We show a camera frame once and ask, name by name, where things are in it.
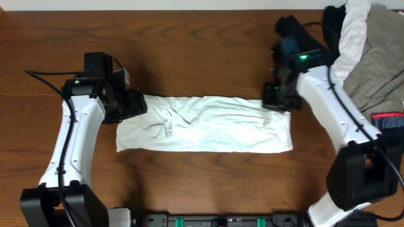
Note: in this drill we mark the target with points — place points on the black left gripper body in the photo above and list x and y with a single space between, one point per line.
124 105

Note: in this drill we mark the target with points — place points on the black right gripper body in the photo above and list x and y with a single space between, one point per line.
275 98

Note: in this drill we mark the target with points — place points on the white t-shirt with black logo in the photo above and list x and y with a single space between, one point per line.
209 123

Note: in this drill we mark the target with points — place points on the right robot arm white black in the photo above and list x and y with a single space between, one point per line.
367 164

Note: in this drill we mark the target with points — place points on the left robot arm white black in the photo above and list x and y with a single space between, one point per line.
64 196

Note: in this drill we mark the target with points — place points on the white shirt in pile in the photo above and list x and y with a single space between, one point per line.
352 40

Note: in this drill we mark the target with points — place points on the black garment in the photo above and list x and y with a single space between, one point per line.
332 27

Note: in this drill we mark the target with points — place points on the khaki grey garment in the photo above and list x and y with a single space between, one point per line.
375 84

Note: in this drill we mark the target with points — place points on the navy garment with red band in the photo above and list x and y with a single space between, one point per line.
390 120

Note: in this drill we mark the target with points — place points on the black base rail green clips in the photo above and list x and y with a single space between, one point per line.
221 220

